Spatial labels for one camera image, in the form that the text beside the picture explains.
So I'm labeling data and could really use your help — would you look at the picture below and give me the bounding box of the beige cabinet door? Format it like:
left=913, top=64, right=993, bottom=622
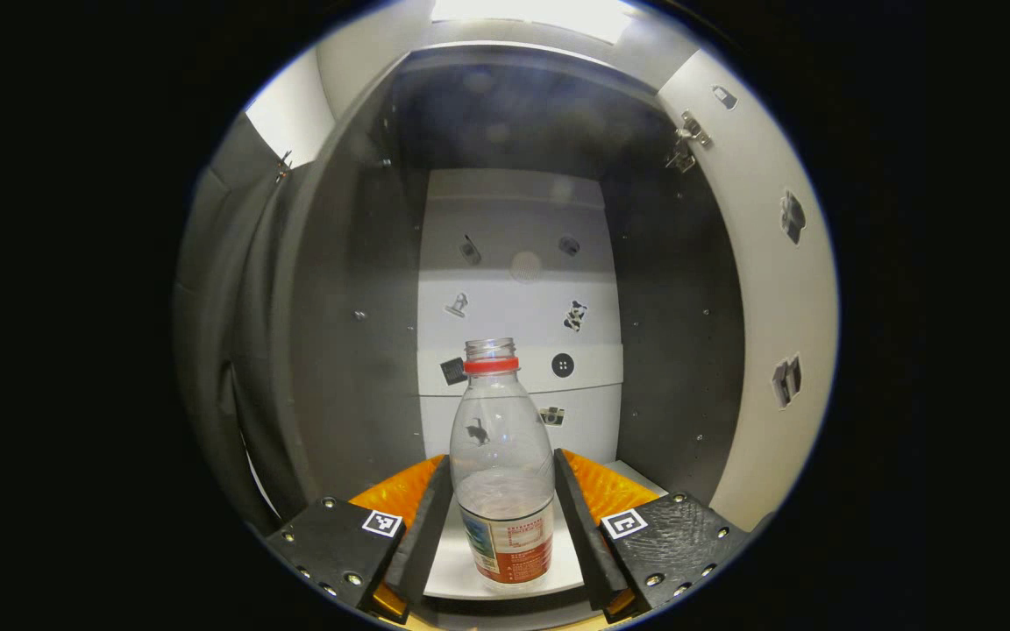
left=656, top=48, right=840, bottom=533

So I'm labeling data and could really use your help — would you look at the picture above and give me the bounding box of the clear plastic bottle red label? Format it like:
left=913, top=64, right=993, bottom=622
left=450, top=338, right=557, bottom=589

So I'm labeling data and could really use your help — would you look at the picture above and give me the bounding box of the dark grey cabinet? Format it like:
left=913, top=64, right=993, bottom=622
left=281, top=42, right=748, bottom=619

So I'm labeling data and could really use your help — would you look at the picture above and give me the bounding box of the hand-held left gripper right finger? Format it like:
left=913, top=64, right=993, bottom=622
left=554, top=448, right=753, bottom=624

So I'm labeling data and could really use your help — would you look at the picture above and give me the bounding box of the metal door hinge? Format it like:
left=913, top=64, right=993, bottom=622
left=665, top=110, right=714, bottom=173

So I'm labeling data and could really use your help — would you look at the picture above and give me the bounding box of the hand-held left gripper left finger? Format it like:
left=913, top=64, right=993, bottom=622
left=263, top=453, right=455, bottom=625

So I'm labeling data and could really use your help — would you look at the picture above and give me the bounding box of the black backdrop cloth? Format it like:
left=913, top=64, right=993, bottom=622
left=174, top=114, right=297, bottom=531

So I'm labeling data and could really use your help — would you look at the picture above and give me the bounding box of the large ceiling light panel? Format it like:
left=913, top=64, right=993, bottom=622
left=430, top=0, right=639, bottom=45

